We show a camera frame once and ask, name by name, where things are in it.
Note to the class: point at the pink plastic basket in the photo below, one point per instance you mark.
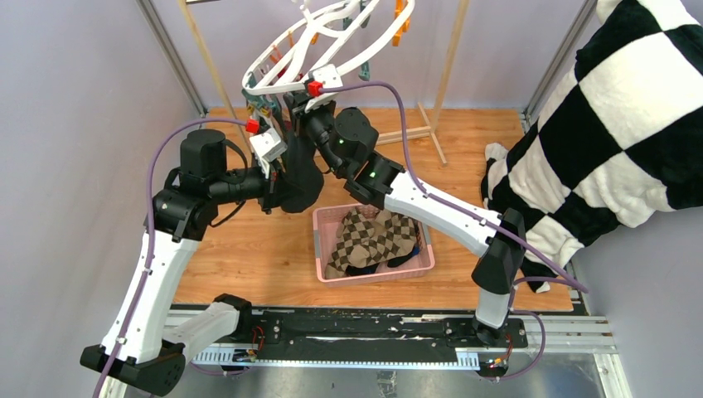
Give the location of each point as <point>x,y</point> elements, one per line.
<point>326,220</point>

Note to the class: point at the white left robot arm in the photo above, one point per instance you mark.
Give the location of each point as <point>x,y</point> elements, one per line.
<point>138,350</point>

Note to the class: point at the argyle brown sock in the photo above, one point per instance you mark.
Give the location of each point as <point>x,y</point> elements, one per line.
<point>394,235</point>
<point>355,229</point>

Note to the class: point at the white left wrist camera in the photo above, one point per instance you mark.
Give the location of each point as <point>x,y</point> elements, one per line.
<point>267,147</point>

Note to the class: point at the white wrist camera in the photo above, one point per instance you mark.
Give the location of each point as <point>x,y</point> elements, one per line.
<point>319,81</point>
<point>267,147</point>

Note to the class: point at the black blue sock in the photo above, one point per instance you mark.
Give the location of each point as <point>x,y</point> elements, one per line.
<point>352,271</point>

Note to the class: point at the plain black sock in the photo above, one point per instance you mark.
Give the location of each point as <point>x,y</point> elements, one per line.
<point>302,172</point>

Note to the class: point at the wooden clothes rack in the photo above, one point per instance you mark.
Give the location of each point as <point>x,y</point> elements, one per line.
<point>253,25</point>

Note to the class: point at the white round sock hanger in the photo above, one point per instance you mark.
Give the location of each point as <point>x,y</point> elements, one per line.
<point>314,42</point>

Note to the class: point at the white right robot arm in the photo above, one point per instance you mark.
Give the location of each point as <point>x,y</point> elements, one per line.
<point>347,142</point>

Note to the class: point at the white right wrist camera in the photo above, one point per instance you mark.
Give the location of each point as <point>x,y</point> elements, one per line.
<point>319,81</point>

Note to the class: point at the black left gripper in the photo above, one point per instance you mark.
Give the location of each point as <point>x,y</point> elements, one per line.
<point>273,184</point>

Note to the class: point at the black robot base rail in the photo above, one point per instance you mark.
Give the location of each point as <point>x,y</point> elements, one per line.
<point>365,338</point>

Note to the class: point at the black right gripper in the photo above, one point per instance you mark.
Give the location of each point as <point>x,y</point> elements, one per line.
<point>296,104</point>

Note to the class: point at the black white checkered blanket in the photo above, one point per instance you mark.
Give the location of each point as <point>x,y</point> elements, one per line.
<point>619,139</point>

